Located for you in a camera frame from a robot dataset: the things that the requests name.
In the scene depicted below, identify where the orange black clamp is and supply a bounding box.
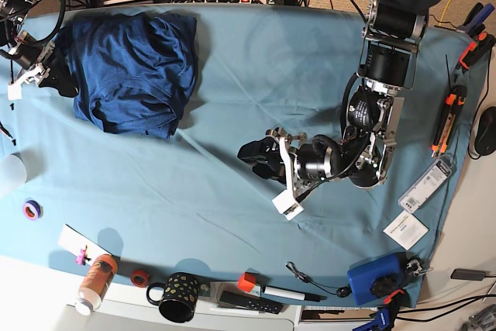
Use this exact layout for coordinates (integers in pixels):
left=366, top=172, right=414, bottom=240
left=456, top=32, right=495, bottom=73

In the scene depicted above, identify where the orange cube block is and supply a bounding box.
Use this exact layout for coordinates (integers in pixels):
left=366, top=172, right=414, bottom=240
left=237, top=272, right=257, bottom=293

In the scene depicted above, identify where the black dotted remote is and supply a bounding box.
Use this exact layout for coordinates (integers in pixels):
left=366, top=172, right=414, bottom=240
left=219, top=291, right=284, bottom=315

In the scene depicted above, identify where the purple tape roll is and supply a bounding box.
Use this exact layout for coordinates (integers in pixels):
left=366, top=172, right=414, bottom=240
left=22, top=200, right=42, bottom=221

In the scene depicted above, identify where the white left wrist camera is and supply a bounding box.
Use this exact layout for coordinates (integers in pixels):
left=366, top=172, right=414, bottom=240
left=272, top=190, right=304, bottom=221

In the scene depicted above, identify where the orange black utility knife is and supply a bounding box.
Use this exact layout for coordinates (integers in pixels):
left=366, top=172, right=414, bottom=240
left=431, top=84, right=467, bottom=158

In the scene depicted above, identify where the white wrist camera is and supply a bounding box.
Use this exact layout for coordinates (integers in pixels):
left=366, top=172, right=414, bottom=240
left=272, top=190, right=304, bottom=221
left=7, top=84, right=22, bottom=101

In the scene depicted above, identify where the orange tape roll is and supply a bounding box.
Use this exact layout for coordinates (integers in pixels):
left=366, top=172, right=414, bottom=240
left=129, top=269, right=150, bottom=288

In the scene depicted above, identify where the orange bottle white cap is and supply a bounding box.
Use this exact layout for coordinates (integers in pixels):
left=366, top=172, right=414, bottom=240
left=74, top=254, right=118, bottom=316

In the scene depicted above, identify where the clear plastic blister pack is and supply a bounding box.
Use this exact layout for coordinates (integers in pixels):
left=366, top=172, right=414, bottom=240
left=398, top=153, right=456, bottom=214

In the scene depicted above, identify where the black adapter right edge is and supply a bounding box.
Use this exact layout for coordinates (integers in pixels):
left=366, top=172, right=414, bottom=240
left=450, top=268, right=487, bottom=281

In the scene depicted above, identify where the black computer mouse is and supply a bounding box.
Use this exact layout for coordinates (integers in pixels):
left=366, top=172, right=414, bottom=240
left=474, top=106, right=496, bottom=157

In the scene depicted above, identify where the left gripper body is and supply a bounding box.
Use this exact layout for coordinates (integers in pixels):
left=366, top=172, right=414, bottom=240
left=266, top=127, right=345, bottom=202

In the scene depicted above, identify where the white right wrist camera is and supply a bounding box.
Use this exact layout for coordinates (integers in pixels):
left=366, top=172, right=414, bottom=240
left=7, top=84, right=22, bottom=101

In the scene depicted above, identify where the teal table cloth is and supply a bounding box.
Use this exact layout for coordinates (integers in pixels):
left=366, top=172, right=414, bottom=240
left=1, top=4, right=470, bottom=288

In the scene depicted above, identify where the translucent plastic cup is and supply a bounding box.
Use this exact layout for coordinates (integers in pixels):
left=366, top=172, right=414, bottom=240
left=0, top=154, right=27, bottom=198

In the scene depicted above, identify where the blue clamp bottom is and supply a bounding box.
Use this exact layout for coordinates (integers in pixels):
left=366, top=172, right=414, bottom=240
left=353, top=289, right=409, bottom=331

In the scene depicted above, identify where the blue black clamp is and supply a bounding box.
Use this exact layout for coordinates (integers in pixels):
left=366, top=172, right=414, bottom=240
left=456, top=2, right=495, bottom=34

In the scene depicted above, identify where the black lanyard with clip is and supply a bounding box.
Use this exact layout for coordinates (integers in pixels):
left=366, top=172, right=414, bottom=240
left=285, top=260, right=352, bottom=300

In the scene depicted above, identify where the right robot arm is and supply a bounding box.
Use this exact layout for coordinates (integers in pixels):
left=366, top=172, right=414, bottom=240
left=1, top=0, right=79, bottom=101

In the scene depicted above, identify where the blue box with knob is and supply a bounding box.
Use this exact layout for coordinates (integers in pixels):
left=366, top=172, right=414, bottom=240
left=347, top=253, right=408, bottom=305

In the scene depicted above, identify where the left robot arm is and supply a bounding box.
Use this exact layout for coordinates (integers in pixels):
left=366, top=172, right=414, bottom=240
left=237, top=0, right=441, bottom=202

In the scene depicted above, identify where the pink clip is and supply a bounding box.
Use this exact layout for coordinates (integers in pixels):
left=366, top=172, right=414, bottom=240
left=75, top=247, right=91, bottom=266

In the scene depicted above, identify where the black yellow-dotted mug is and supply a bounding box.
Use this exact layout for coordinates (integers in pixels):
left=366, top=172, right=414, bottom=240
left=146, top=272, right=201, bottom=323

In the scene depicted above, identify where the blue t-shirt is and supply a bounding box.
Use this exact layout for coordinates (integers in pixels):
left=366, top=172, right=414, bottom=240
left=55, top=12, right=198, bottom=139

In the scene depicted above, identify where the black marker pen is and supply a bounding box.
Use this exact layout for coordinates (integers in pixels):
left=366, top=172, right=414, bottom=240
left=261, top=286, right=326, bottom=302

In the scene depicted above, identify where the white paper leaflet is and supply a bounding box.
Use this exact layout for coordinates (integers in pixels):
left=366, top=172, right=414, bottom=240
left=383, top=211, right=429, bottom=250

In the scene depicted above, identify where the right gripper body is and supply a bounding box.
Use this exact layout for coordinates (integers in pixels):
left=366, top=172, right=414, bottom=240
left=9, top=46, right=57, bottom=87

